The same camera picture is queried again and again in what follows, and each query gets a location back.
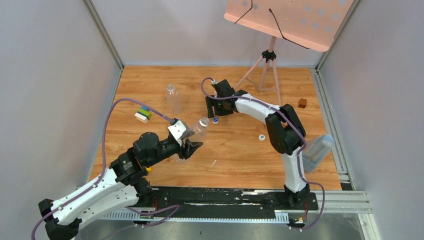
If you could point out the stacked toy building blocks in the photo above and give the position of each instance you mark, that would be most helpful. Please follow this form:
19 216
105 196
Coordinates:
143 114

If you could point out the small brown cube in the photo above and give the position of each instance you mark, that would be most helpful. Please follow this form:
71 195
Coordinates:
302 103

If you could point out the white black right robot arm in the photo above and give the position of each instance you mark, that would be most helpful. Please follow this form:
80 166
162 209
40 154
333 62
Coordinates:
284 128

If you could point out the pink music stand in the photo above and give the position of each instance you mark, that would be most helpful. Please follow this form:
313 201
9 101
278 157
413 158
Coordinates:
310 24

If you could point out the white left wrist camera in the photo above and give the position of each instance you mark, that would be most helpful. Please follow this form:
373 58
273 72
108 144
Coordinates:
179 130

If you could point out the clear bottle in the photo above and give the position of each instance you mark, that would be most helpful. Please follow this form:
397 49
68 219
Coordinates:
198 130
174 99

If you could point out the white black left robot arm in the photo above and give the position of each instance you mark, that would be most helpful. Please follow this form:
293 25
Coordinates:
123 184

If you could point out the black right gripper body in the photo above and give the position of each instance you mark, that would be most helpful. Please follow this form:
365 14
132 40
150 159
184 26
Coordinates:
220 108

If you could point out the black metal base rail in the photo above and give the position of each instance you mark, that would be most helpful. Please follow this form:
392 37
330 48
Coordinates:
197 204

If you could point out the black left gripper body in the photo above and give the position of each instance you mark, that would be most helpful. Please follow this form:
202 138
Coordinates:
184 149

